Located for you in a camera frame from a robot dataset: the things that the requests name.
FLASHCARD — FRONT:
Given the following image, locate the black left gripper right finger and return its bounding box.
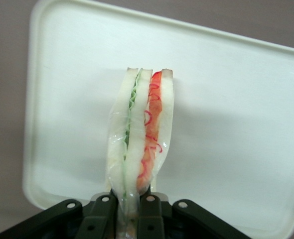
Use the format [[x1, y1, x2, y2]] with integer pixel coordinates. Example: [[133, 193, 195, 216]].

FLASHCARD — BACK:
[[136, 194, 249, 239]]

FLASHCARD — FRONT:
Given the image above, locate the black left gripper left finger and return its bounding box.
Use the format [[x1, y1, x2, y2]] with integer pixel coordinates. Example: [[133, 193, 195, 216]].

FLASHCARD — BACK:
[[0, 194, 118, 239]]

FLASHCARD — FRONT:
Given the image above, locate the triangle sandwich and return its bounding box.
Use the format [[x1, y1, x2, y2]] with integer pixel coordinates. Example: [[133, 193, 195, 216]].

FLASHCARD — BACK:
[[104, 67, 175, 239]]

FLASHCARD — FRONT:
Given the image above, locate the cream plastic tray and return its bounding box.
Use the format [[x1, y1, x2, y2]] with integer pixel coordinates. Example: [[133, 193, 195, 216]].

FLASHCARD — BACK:
[[21, 0, 294, 237]]

